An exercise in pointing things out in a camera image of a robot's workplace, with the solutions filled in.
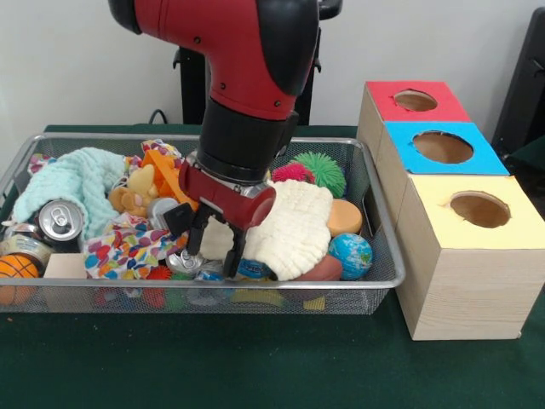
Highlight wooden box with three holes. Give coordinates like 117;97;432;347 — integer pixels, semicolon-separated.
356;80;536;341

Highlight black cable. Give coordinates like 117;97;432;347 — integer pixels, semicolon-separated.
148;108;184;125

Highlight cream waffle cloth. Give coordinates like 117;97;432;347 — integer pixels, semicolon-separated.
198;178;334;282

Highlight colourful spotted cloth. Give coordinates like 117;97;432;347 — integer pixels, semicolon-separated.
83;212;191;280

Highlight orange plastic toy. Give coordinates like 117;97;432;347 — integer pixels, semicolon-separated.
141;148;201;210

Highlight mint green cloth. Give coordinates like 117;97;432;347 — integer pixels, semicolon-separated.
12;147;129;242

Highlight orange mini basketball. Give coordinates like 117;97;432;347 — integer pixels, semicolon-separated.
0;253;43;306

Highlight dark green table cloth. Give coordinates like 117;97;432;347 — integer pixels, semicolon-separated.
502;135;545;197
0;123;545;409

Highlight plain wooden block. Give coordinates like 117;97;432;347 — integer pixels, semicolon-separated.
43;253;89;280

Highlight clear mesh bin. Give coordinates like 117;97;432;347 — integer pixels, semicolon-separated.
0;132;406;315

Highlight brown toy football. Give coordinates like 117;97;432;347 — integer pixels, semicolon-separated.
297;257;344;281

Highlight silver drink can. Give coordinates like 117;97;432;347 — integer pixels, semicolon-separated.
165;249;201;276
32;199;85;253

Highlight black upright panel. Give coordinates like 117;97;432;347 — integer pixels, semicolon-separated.
491;6;545;150

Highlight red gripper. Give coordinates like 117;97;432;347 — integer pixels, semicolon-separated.
177;158;278;280

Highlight blue globe ball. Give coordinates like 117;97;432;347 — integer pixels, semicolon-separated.
327;233;374;281

